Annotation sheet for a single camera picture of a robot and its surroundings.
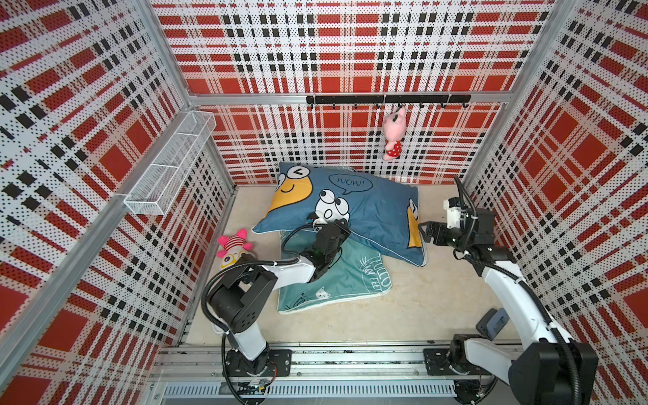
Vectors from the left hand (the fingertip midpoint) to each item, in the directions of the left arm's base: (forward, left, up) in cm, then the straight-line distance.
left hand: (352, 217), depth 89 cm
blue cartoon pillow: (+2, -11, 0) cm, 11 cm away
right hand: (-7, -27, +4) cm, 28 cm away
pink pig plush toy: (+27, -16, +19) cm, 36 cm away
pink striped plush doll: (-7, +45, -9) cm, 46 cm away
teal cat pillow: (-16, -3, -12) cm, 20 cm away
